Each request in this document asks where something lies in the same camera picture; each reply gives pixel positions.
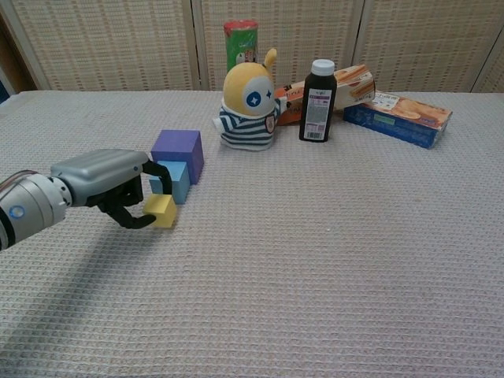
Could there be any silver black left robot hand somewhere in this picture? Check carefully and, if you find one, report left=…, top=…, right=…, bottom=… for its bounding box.
left=50, top=149, right=174, bottom=230

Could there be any small yellow foam cube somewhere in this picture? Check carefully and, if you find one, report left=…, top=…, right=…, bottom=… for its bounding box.
left=142, top=194, right=178, bottom=229

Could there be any medium light blue foam cube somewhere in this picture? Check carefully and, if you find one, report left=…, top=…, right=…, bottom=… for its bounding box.
left=148, top=159, right=191, bottom=206

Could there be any large purple foam cube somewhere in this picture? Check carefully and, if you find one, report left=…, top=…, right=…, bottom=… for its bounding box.
left=150, top=129, right=206, bottom=186

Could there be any beige woven folding screen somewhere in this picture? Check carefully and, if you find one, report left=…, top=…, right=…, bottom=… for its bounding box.
left=0, top=0, right=504, bottom=94

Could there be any yellow plush toy striped shirt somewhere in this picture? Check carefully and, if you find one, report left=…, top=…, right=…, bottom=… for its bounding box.
left=212, top=47, right=287, bottom=151

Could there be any green chips can red lid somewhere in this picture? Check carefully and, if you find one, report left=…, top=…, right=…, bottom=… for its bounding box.
left=223, top=20, right=260, bottom=74

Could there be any dark juice bottle white cap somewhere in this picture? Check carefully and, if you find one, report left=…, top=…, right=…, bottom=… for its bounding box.
left=298, top=58, right=336, bottom=143

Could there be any white woven tablecloth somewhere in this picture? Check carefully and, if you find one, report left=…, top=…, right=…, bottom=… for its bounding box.
left=0, top=90, right=504, bottom=378

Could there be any orange wafer snack box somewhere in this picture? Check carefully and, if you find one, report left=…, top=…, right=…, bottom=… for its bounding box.
left=273, top=64, right=377, bottom=127

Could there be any blue biscuit box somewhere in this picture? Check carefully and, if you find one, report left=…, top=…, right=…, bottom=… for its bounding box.
left=342, top=91, right=454, bottom=150

